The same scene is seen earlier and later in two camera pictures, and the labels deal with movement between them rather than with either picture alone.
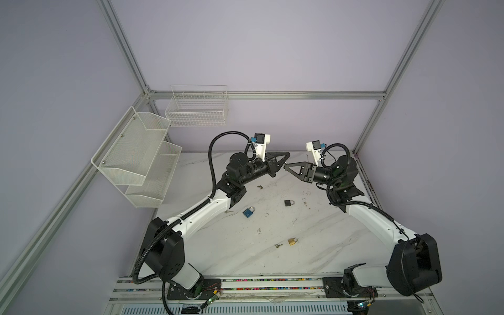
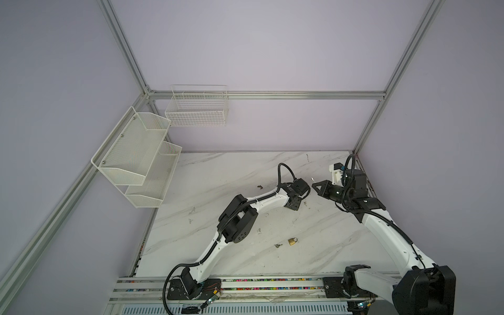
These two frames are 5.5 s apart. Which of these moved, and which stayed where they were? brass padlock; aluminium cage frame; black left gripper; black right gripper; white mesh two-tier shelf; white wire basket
Moved: black right gripper; black left gripper
Stayed: white wire basket; aluminium cage frame; white mesh two-tier shelf; brass padlock
